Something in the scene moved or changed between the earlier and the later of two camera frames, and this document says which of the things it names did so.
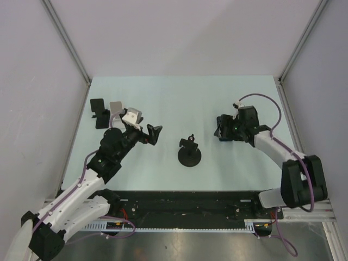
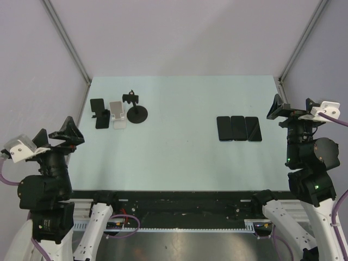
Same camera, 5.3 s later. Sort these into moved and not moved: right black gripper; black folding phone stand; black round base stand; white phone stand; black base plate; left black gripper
Moved: left black gripper; right black gripper; black round base stand
Not moved: white phone stand; black base plate; black folding phone stand
